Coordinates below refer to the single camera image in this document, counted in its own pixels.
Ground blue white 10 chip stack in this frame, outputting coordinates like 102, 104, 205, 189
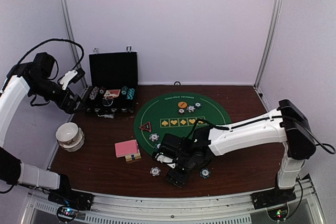
150, 167, 161, 177

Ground round green poker mat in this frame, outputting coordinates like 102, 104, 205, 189
134, 92, 232, 158

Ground right aluminium frame post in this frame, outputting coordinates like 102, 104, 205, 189
254, 0, 283, 90

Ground black white chips in case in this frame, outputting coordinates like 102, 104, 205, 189
89, 87, 106, 101

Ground white ceramic bowl stack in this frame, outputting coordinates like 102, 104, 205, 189
56, 122, 85, 152

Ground red black triangle marker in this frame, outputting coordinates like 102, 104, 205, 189
139, 121, 152, 132

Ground black poker chip case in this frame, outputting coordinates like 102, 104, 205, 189
84, 50, 139, 118

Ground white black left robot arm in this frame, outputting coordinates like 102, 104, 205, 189
1, 38, 85, 205

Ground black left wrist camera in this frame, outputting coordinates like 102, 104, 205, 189
33, 52, 56, 78

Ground aluminium frame post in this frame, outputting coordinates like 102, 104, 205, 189
60, 0, 81, 68
254, 0, 283, 90

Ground card deck holder box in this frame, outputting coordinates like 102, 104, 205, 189
125, 150, 142, 163

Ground red playing card in case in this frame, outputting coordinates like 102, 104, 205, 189
104, 89, 120, 98

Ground teal chips in case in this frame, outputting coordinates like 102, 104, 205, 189
121, 86, 135, 100

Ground pink playing card deck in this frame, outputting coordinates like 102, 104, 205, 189
114, 140, 138, 158

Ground blue green 50 chip stack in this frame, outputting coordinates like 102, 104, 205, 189
200, 168, 211, 179

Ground left aluminium frame post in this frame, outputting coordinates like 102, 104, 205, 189
60, 0, 81, 68

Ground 10 chips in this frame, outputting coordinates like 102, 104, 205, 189
186, 105, 195, 113
149, 133, 160, 142

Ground white left wrist cover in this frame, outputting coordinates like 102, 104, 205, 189
58, 70, 78, 90

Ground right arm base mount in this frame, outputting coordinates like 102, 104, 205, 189
250, 184, 297, 210

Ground orange dealer button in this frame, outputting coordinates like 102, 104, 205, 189
178, 101, 187, 109

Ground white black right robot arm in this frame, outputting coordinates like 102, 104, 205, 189
159, 99, 335, 204

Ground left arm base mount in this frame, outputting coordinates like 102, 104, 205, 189
47, 189, 94, 210

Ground aluminium front rail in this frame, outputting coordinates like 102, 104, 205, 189
22, 173, 326, 224

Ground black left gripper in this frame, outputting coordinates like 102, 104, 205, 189
29, 77, 88, 114

